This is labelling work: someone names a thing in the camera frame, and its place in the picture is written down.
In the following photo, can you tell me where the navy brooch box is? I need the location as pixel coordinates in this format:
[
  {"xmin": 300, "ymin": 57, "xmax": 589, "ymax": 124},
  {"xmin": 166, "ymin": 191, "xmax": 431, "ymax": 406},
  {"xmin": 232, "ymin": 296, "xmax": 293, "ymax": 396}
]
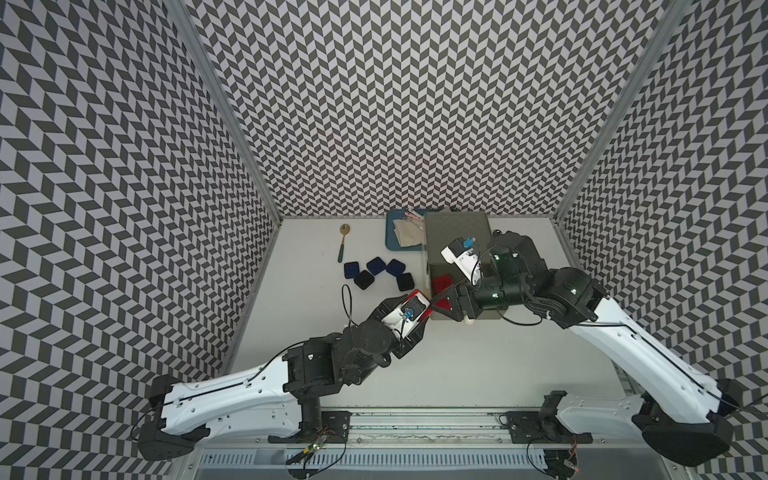
[
  {"xmin": 343, "ymin": 261, "xmax": 360, "ymax": 279},
  {"xmin": 386, "ymin": 259, "xmax": 406, "ymax": 277},
  {"xmin": 366, "ymin": 257, "xmax": 387, "ymax": 276}
]

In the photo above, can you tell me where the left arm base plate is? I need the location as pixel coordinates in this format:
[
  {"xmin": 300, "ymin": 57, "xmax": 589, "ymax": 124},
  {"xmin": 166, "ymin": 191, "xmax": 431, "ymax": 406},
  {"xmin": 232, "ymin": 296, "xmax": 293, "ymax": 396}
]
[{"xmin": 267, "ymin": 410, "xmax": 352, "ymax": 445}]

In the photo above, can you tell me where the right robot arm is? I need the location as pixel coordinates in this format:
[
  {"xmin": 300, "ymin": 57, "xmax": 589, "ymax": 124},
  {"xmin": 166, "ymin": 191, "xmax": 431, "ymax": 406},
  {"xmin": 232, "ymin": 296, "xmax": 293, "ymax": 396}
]
[{"xmin": 434, "ymin": 231, "xmax": 744, "ymax": 467}]

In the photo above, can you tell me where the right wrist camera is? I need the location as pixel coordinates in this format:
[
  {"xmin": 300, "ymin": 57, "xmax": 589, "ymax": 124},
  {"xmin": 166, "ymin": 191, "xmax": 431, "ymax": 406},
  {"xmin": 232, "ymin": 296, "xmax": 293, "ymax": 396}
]
[{"xmin": 441, "ymin": 237, "xmax": 480, "ymax": 284}]

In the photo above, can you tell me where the black brooch box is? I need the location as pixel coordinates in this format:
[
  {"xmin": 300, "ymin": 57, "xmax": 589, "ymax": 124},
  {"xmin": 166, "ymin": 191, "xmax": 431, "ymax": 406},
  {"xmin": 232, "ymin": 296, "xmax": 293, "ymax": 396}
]
[
  {"xmin": 396, "ymin": 272, "xmax": 415, "ymax": 292},
  {"xmin": 353, "ymin": 270, "xmax": 375, "ymax": 290}
]

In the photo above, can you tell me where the three-drawer storage cabinet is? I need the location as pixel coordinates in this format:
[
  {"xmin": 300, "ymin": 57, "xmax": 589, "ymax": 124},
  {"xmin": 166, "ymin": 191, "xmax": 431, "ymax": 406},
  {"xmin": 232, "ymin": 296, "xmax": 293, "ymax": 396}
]
[{"xmin": 424, "ymin": 210, "xmax": 492, "ymax": 298}]

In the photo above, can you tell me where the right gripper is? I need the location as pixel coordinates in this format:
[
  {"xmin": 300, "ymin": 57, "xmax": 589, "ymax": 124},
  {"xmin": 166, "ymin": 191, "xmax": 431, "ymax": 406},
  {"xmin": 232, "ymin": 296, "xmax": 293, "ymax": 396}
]
[{"xmin": 427, "ymin": 271, "xmax": 531, "ymax": 321}]

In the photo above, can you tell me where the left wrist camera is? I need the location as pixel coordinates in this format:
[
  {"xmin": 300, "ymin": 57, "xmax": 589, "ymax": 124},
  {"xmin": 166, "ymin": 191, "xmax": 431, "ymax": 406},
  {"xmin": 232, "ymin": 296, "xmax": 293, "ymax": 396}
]
[{"xmin": 382, "ymin": 291, "xmax": 429, "ymax": 337}]

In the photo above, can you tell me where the navy brooch box middle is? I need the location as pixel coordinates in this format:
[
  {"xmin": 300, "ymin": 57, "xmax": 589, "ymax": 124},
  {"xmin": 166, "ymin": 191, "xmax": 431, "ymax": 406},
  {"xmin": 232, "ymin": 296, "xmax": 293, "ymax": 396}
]
[{"xmin": 366, "ymin": 257, "xmax": 387, "ymax": 276}]

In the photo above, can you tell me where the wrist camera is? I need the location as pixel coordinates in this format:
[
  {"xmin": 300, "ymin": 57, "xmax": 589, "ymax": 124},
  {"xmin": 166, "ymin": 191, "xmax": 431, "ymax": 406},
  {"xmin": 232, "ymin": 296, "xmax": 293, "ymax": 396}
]
[
  {"xmin": 441, "ymin": 237, "xmax": 480, "ymax": 284},
  {"xmin": 382, "ymin": 291, "xmax": 429, "ymax": 337}
]

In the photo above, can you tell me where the navy brooch box left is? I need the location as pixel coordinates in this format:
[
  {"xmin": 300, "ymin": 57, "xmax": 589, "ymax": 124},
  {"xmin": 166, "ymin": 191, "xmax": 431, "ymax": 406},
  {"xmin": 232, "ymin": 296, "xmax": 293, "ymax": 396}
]
[{"xmin": 343, "ymin": 261, "xmax": 360, "ymax": 279}]

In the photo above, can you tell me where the blue tray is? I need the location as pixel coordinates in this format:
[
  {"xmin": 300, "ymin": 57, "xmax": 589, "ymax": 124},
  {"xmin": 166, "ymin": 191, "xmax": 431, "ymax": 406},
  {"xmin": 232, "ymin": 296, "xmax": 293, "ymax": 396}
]
[{"xmin": 385, "ymin": 209, "xmax": 426, "ymax": 251}]

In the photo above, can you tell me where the navy brooch box right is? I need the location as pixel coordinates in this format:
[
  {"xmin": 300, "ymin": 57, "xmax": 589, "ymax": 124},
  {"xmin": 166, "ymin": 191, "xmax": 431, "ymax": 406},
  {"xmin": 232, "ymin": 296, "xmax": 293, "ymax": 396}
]
[{"xmin": 386, "ymin": 259, "xmax": 406, "ymax": 277}]

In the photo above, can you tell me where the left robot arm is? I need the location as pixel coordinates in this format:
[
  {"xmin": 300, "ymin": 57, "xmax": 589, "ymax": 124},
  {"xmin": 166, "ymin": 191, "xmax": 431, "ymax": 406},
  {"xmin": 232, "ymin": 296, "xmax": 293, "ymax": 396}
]
[{"xmin": 136, "ymin": 290, "xmax": 432, "ymax": 461}]

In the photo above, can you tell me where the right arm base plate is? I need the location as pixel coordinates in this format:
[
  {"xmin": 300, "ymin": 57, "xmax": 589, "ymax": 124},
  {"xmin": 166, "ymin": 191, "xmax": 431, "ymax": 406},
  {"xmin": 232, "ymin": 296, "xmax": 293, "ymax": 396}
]
[{"xmin": 501, "ymin": 410, "xmax": 594, "ymax": 445}]

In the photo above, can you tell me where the aluminium front rail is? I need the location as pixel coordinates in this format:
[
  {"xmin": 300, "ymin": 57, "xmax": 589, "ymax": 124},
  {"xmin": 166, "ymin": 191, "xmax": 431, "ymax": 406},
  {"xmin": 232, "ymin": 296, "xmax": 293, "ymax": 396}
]
[{"xmin": 200, "ymin": 404, "xmax": 645, "ymax": 446}]

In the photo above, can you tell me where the red brooch box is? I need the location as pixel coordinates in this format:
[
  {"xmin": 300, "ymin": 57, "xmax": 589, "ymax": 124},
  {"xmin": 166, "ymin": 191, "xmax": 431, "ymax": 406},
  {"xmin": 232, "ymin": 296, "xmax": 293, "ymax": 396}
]
[
  {"xmin": 431, "ymin": 274, "xmax": 454, "ymax": 295},
  {"xmin": 403, "ymin": 290, "xmax": 432, "ymax": 322}
]

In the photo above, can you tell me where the beige folded napkin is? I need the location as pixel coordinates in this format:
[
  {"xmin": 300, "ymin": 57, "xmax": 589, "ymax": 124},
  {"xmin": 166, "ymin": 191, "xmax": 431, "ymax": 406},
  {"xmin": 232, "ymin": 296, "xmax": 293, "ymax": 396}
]
[{"xmin": 393, "ymin": 219, "xmax": 425, "ymax": 249}]

